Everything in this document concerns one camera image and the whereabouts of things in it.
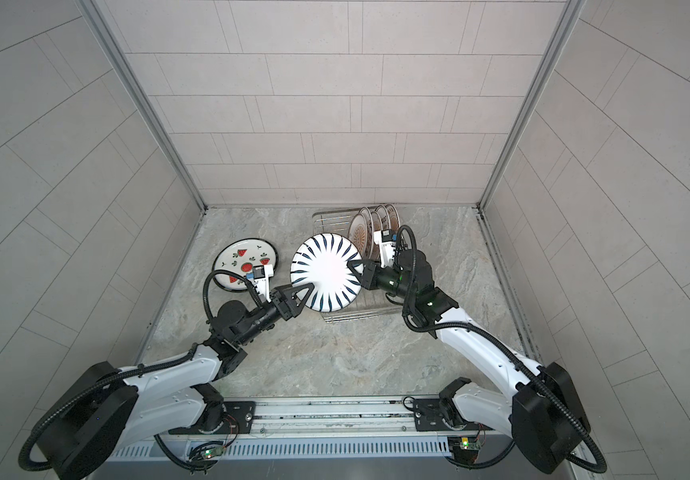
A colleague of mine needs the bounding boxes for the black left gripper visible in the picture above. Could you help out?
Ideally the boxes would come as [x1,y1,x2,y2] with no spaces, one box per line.
[234,284,312,349]

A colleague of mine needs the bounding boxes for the white blue leaf plate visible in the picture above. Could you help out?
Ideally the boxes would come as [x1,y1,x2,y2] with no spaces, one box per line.
[290,233,362,313]

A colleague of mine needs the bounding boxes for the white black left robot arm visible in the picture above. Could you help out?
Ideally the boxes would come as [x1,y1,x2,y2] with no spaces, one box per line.
[18,283,315,479]

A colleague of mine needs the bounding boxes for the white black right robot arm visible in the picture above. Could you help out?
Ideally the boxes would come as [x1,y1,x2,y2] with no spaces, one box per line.
[347,248,607,474]

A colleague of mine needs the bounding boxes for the white plate orange sunburst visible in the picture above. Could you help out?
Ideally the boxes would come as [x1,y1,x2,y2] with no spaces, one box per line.
[348,207,374,259]

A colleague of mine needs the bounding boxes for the white plate red characters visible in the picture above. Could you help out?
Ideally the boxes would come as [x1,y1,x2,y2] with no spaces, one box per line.
[369,209,382,260]

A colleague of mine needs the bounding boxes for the large red characters plate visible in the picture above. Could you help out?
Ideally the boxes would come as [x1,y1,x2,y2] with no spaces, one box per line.
[385,204,401,232]

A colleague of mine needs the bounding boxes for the left green circuit board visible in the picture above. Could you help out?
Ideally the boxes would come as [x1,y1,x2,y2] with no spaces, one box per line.
[188,441,225,468]

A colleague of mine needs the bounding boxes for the green circuit board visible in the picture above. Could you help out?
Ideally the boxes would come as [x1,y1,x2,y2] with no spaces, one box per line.
[188,441,225,468]
[447,437,481,465]

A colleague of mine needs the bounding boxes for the white slotted vent strip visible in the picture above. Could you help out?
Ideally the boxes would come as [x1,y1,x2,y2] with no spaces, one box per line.
[108,435,451,462]

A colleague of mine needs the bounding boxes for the right green circuit board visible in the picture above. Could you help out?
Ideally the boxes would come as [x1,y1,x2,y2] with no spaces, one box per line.
[447,437,481,465]

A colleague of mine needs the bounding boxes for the metal wire dish rack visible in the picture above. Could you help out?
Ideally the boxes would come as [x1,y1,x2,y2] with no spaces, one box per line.
[312,207,401,322]

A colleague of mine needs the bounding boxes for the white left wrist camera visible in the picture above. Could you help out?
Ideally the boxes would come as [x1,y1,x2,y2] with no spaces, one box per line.
[247,264,274,301]

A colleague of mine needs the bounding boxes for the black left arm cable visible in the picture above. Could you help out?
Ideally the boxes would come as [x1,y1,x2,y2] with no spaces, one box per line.
[17,268,268,472]

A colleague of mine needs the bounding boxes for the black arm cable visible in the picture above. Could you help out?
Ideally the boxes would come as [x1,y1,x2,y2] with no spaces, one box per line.
[395,224,608,475]
[17,268,268,472]

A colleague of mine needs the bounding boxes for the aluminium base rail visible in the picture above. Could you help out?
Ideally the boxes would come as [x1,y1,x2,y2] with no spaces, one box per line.
[104,392,580,439]

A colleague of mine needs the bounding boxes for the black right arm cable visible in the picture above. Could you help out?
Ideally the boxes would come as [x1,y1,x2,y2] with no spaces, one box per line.
[395,224,608,475]

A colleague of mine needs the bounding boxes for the aluminium corner post right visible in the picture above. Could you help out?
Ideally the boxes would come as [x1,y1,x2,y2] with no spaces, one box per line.
[478,0,584,212]

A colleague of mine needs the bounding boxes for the aluminium corner post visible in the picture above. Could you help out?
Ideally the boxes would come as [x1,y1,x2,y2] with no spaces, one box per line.
[76,0,208,213]
[478,0,584,212]

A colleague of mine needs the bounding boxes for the aluminium corner post left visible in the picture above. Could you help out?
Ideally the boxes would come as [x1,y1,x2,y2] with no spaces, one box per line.
[76,0,208,213]

